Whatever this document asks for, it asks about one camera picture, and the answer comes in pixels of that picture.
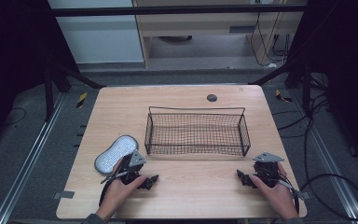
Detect white cabinet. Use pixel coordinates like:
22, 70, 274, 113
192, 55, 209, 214
47, 0, 145, 65

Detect yellow black striped tape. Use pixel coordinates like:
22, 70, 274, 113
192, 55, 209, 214
76, 91, 89, 109
274, 89, 294, 104

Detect black floor cable bundle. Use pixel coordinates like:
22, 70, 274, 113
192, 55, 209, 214
271, 73, 337, 139

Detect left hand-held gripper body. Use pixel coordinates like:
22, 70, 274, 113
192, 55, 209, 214
117, 150, 147, 187

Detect black horizontal frame bar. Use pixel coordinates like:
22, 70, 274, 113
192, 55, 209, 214
47, 4, 308, 19

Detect black hanging desk cables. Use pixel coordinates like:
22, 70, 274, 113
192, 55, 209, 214
249, 11, 294, 67

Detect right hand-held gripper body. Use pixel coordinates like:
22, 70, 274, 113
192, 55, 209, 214
252, 151, 285, 189

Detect black metal frame stand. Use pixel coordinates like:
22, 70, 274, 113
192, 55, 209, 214
249, 57, 312, 114
42, 57, 107, 123

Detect right hand-held gripper black cable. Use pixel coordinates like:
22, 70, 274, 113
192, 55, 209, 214
278, 173, 309, 216

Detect hand-held gripper black cable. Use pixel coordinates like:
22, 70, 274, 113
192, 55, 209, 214
98, 170, 129, 207
278, 173, 309, 216

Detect aluminium floor rail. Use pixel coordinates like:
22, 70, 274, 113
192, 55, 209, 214
0, 92, 67, 224
288, 88, 358, 224

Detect black curtain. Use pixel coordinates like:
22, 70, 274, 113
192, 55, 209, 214
0, 0, 80, 157
287, 0, 358, 175

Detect thin black floor cable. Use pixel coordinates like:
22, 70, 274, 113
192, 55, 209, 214
2, 106, 28, 128

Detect person's left grey sleeve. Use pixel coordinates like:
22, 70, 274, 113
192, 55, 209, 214
79, 212, 108, 224

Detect grey-rimmed white oval pad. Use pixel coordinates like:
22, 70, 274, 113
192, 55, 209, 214
93, 134, 140, 175

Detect black wire mesh basket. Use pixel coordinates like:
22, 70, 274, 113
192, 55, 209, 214
144, 105, 252, 158

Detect person's left hand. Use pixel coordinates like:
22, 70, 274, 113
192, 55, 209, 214
96, 157, 147, 221

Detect person's right hand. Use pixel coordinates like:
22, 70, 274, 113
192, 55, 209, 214
249, 162, 300, 221

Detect left hand-held gripper black cable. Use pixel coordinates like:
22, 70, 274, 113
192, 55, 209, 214
98, 170, 129, 207

